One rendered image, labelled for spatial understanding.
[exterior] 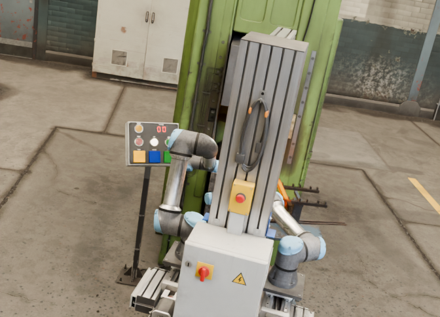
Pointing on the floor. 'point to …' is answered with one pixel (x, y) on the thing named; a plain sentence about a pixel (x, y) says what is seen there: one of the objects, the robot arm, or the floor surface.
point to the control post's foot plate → (124, 278)
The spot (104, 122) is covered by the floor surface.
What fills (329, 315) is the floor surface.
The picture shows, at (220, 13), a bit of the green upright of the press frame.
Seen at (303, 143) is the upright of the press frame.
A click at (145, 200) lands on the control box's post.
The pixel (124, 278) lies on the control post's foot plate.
